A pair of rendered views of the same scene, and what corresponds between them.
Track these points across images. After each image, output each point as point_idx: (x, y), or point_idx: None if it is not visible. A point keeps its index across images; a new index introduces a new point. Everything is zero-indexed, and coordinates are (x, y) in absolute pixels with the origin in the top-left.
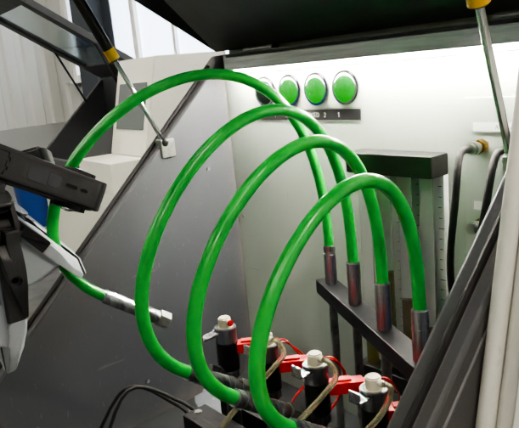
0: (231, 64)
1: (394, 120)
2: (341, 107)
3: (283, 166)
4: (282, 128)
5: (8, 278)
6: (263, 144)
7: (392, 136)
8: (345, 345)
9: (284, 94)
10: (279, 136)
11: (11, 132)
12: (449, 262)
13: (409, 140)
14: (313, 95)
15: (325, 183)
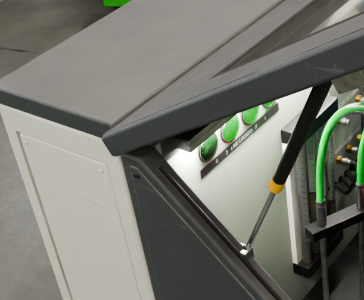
0: (198, 140)
1: (295, 94)
2: (265, 111)
3: (226, 199)
4: (223, 167)
5: None
6: (207, 197)
7: (295, 106)
8: (276, 282)
9: (233, 133)
10: (220, 177)
11: None
12: None
13: (303, 101)
14: (254, 116)
15: (258, 178)
